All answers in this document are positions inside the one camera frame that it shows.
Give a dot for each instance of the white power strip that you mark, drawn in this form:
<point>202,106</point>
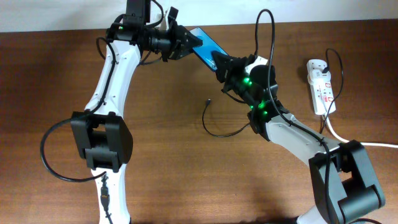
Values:
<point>322,95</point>

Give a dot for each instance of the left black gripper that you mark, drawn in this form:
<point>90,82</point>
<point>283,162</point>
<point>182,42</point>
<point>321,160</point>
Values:
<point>178,43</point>

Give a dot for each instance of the white USB charger plug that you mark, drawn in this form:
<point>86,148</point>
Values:
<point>317,76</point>

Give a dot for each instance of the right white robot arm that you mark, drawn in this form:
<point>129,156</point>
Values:
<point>344,183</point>

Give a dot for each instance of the blue screen Galaxy smartphone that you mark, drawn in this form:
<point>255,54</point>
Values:
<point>204,51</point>

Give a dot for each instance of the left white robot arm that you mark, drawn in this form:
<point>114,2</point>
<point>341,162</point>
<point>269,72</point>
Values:
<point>102,137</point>

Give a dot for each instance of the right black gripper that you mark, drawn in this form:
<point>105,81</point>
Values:
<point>232,72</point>

